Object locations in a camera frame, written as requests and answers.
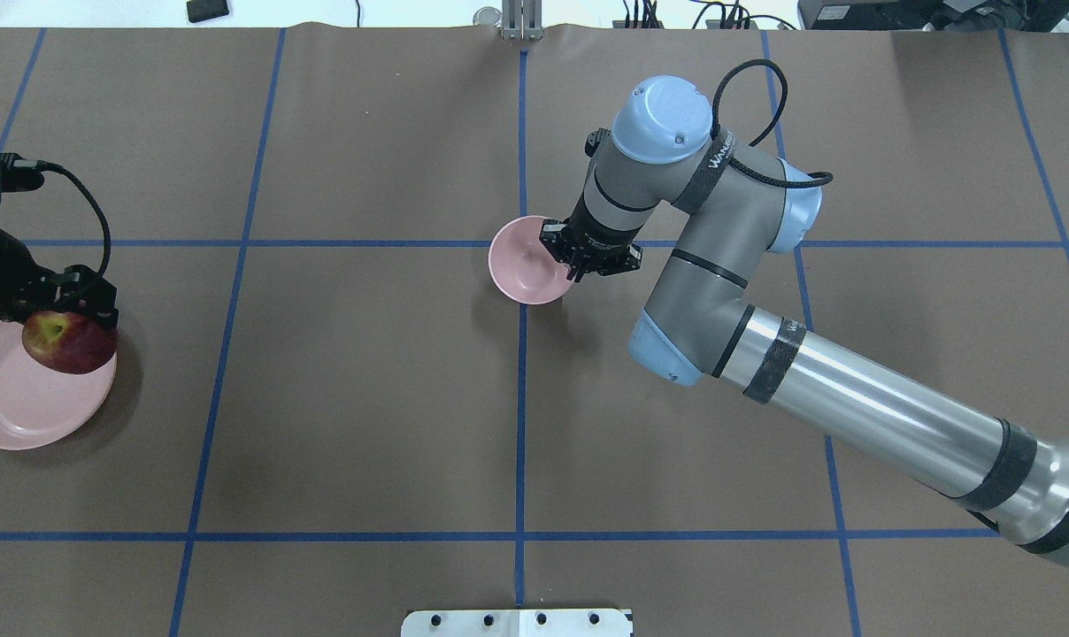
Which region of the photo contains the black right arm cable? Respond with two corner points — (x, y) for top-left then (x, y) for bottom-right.
(711, 59), (834, 189)

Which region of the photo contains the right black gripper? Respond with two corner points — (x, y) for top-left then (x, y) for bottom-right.
(539, 220), (642, 283)

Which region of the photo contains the pink bowl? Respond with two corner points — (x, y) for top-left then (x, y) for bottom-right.
(489, 215), (573, 305)

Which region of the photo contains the red yellow apple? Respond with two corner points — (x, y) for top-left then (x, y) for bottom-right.
(20, 311), (119, 375)

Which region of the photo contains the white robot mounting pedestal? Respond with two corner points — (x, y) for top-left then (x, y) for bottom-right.
(400, 608), (635, 636)

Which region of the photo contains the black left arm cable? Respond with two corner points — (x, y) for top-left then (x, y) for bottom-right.
(21, 159), (112, 277)

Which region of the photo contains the small black square device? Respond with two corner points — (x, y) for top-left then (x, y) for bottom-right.
(184, 0), (230, 24)

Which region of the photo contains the pink plate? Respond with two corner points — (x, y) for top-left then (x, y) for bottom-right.
(0, 322), (118, 451)

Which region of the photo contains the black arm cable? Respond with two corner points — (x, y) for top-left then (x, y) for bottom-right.
(711, 59), (834, 189)
(21, 159), (112, 277)

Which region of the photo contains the aluminium frame post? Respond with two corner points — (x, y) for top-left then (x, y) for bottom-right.
(499, 0), (545, 42)

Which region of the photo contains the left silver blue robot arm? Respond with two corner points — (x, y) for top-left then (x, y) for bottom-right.
(0, 152), (120, 330)

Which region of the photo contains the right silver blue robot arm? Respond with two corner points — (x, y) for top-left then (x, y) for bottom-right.
(539, 75), (1069, 568)

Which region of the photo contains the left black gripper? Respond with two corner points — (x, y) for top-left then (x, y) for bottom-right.
(14, 265), (120, 330)

